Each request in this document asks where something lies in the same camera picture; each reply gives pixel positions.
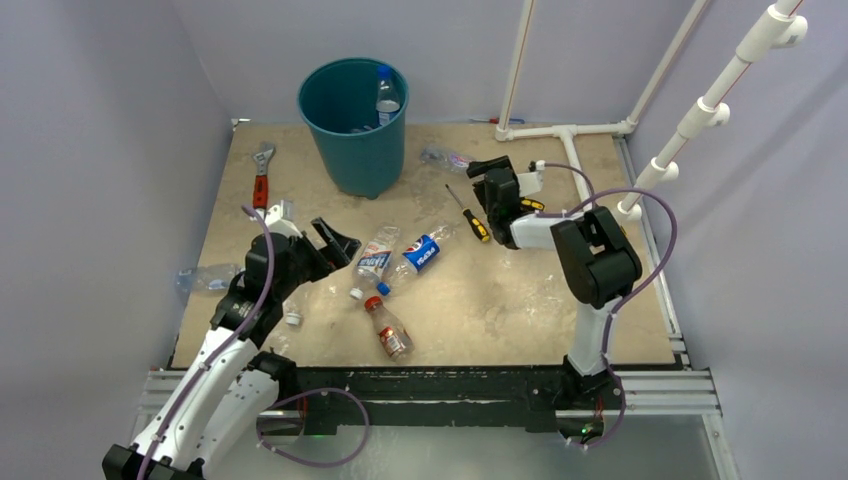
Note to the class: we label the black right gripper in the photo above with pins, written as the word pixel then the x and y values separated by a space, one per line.
pixel 479 167

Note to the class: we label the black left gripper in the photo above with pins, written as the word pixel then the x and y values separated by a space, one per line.
pixel 339 250

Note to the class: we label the clear bottle purple label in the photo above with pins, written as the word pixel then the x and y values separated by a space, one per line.
pixel 446 159

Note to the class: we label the Pepsi bottle blue cap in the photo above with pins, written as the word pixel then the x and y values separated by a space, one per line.
pixel 388 101

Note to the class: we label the red cap small bottle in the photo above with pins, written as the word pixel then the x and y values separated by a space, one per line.
pixel 389 329

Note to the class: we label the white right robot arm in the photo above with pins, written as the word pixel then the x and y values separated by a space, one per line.
pixel 599 263

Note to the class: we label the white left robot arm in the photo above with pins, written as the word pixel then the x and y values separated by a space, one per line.
pixel 232 379

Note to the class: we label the teal plastic bin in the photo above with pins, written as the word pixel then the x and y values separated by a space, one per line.
pixel 337 103

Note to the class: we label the clear bottle red white label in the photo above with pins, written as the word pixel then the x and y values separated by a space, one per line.
pixel 370 268

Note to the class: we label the red blue pen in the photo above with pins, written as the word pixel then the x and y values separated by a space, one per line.
pixel 496 120

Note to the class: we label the short yellow black screwdriver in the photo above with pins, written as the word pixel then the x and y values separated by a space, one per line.
pixel 478 228

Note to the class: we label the long yellow black screwdriver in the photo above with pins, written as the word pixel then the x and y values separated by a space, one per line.
pixel 531 205

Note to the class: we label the clear bottle white cap left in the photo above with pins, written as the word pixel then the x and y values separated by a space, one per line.
pixel 293 318

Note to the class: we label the clear bottle at left edge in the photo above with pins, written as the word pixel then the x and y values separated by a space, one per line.
pixel 207 279

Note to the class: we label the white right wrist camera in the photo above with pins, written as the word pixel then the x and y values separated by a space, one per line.
pixel 531 182

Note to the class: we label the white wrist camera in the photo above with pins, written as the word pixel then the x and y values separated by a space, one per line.
pixel 531 182
pixel 281 218

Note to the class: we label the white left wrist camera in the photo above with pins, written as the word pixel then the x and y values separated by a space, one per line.
pixel 281 218

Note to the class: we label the red handled adjustable wrench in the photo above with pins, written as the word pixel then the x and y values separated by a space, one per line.
pixel 261 184

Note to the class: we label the black metal base frame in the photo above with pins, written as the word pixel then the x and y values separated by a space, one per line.
pixel 488 397

